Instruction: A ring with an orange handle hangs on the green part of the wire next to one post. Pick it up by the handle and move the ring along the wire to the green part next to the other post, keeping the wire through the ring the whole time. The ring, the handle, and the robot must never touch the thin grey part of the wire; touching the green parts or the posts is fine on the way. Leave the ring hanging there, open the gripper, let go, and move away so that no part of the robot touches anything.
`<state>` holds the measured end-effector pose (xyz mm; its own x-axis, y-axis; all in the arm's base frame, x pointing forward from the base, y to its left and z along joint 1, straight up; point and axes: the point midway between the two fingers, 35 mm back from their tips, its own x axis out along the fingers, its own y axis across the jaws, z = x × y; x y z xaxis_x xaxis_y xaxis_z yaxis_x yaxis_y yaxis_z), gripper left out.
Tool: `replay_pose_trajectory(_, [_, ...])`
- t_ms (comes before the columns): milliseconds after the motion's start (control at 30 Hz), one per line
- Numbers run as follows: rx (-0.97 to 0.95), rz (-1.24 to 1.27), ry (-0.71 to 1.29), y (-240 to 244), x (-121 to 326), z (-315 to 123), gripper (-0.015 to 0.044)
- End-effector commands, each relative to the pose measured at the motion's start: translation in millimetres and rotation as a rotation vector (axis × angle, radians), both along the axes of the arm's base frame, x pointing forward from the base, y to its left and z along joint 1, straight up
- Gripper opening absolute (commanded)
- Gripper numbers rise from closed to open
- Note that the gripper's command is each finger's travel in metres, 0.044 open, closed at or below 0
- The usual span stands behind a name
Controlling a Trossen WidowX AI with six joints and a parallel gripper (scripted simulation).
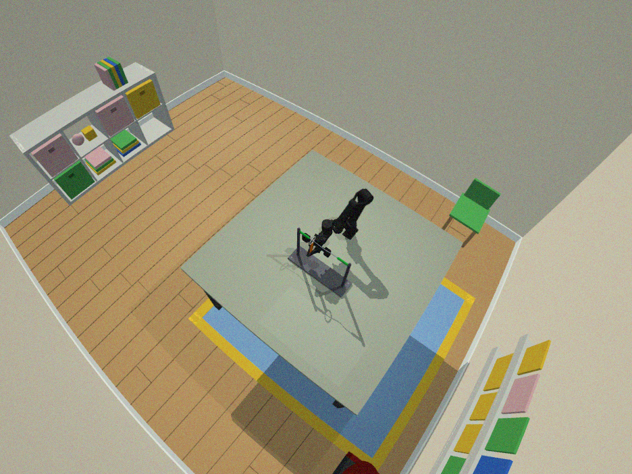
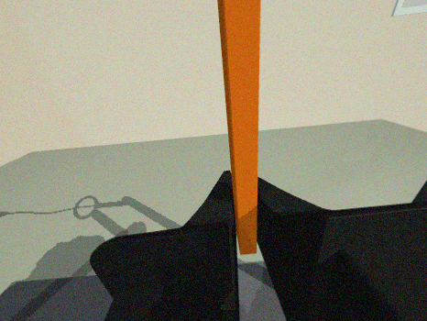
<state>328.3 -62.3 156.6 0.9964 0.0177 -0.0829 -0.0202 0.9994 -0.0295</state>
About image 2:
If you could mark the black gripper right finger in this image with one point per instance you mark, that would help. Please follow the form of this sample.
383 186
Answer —
299 240

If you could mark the orange handle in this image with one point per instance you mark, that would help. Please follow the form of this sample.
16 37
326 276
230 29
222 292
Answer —
239 22

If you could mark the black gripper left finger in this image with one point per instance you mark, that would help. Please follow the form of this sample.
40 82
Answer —
204 249

